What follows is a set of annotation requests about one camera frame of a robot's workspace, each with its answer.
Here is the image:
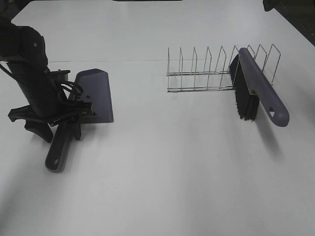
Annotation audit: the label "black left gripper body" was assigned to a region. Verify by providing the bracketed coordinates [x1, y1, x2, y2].
[7, 61, 92, 126]

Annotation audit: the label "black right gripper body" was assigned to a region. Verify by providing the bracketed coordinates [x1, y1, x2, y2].
[262, 0, 277, 12]

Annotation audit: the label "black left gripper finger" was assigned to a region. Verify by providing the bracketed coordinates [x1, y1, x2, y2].
[71, 116, 82, 141]
[24, 120, 53, 143]

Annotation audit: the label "purple plastic dustpan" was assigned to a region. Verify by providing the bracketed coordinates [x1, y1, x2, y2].
[45, 68, 114, 173]

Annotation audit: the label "purple hand brush black bristles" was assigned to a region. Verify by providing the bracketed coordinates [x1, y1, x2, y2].
[229, 48, 289, 127]

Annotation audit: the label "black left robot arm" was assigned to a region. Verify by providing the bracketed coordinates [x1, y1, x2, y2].
[0, 18, 92, 143]

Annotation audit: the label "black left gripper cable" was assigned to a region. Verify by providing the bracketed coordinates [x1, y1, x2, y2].
[58, 82, 86, 104]

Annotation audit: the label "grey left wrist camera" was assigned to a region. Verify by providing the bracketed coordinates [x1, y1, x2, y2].
[49, 69, 70, 82]

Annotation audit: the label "chrome wire dish rack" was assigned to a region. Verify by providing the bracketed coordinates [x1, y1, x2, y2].
[166, 44, 282, 93]

